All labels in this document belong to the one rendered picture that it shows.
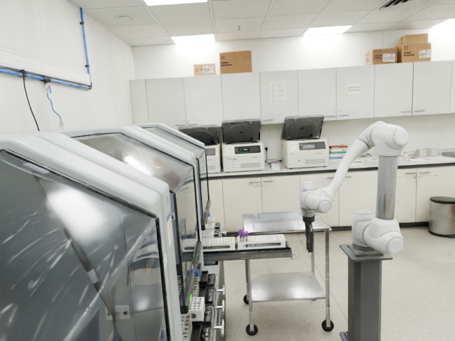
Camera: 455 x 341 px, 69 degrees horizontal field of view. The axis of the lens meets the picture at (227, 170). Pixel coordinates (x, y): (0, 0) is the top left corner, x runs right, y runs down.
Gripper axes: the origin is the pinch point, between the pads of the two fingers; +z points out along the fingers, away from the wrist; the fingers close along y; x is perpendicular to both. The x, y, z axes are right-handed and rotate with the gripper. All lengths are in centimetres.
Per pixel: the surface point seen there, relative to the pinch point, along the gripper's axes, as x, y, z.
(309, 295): 5, -29, 52
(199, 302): -64, 70, -8
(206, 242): -65, 2, -8
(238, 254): -45.3, 6.8, -0.2
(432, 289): 126, -76, 81
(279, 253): -20.3, 6.8, 0.6
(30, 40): -177, -37, -144
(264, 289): -27, -40, 51
